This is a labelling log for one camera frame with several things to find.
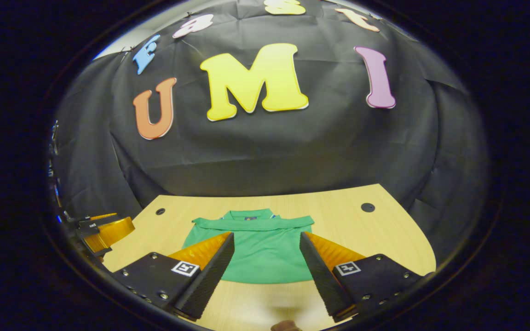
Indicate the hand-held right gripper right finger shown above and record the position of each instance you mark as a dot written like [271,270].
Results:
[322,280]

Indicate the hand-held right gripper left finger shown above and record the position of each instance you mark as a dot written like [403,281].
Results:
[207,285]

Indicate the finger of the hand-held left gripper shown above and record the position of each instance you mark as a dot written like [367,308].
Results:
[113,232]

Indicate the green T-shirt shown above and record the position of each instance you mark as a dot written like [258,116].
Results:
[265,253]

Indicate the black backdrop cloth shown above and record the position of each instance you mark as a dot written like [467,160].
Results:
[292,151]

